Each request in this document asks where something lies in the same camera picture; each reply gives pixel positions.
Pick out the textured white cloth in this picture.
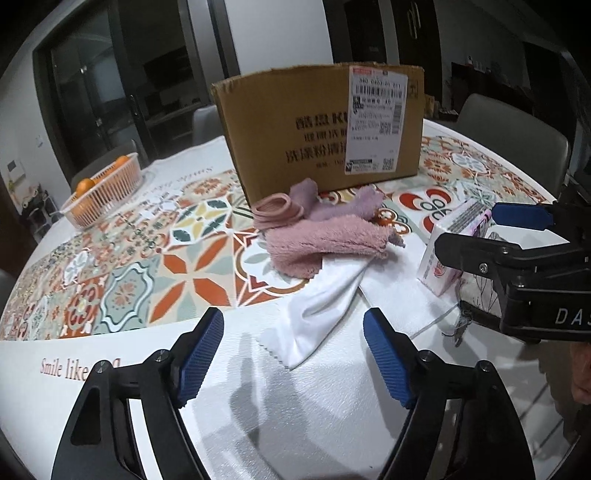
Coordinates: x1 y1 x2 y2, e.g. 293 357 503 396
359 231 462 339

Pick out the person's right hand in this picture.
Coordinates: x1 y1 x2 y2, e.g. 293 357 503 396
570 344 591 403

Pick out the pink fluffy towel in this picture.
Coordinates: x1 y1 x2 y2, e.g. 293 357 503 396
265 217 407 280

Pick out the dark sliding glass door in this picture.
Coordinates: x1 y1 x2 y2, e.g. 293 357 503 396
33 0 197 160

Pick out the brown cardboard box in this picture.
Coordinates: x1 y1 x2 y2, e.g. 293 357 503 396
210 62 426 206

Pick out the white leaf-print cloth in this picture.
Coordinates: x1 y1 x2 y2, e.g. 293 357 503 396
443 226 573 348

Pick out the smooth white cloth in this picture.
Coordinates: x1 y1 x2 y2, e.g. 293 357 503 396
259 256 371 370

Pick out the white plastic fruit basket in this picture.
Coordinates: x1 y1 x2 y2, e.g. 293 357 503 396
60 152 144 230

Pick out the purple fluffy towel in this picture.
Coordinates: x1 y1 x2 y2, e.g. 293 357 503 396
288 180 385 223

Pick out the white pink tissue pack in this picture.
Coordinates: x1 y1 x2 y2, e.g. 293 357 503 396
416 198 493 296

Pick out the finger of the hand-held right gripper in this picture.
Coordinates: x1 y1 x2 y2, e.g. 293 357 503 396
492 185 591 234
434 233 591 289

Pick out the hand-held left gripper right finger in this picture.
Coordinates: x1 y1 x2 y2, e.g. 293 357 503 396
363 307 536 480

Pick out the pile of oranges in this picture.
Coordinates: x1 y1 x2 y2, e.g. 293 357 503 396
74 155 134 217

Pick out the bundle of pink hair ties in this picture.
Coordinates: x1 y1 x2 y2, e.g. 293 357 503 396
252 194 305 228

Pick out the patterned tile-print tablecloth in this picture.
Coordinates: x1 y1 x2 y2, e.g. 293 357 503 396
0 117 573 480

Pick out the small storage rack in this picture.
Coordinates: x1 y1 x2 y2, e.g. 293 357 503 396
18 182 63 243

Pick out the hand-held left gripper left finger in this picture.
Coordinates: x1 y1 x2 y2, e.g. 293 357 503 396
51 307 225 480

